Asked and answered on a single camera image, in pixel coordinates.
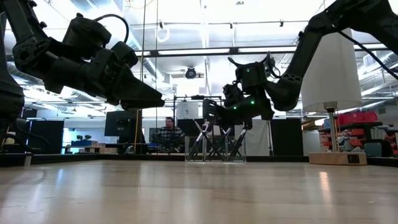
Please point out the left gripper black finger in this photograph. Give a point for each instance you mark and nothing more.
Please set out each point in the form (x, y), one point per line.
(136, 91)
(133, 107)

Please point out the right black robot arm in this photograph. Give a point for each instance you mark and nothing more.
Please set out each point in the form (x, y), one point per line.
(298, 62)

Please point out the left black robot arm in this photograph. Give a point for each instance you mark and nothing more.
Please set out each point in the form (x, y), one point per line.
(31, 56)

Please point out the white sheet panel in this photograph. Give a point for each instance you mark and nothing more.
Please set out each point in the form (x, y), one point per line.
(259, 140)

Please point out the black monitor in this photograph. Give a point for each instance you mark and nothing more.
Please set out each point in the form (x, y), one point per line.
(121, 124)

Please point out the black partition panel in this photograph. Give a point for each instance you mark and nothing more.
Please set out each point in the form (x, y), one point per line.
(46, 137)
(286, 137)

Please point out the white board sign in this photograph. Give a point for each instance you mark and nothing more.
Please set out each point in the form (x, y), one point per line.
(187, 111)

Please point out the person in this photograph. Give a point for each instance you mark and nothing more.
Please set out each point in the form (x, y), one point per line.
(169, 135)

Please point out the clear acrylic organizer box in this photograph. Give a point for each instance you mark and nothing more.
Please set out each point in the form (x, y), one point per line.
(205, 159)

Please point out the small green plants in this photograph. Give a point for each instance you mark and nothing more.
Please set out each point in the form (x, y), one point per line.
(84, 137)

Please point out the table lamp white shade wooden base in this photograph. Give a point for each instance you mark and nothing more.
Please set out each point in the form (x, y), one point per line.
(329, 77)

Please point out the red storage bin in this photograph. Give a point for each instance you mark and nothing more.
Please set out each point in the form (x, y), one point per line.
(357, 118)

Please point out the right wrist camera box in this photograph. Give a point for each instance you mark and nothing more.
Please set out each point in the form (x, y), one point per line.
(231, 95)

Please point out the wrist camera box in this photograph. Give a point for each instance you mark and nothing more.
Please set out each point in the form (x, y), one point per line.
(85, 34)
(231, 95)

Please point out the black frame stand beyond table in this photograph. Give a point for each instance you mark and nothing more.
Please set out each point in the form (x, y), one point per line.
(199, 97)

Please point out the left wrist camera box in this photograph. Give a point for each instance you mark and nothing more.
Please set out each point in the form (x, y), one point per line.
(85, 34)

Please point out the black overhead camera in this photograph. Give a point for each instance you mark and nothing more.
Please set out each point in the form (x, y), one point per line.
(190, 72)

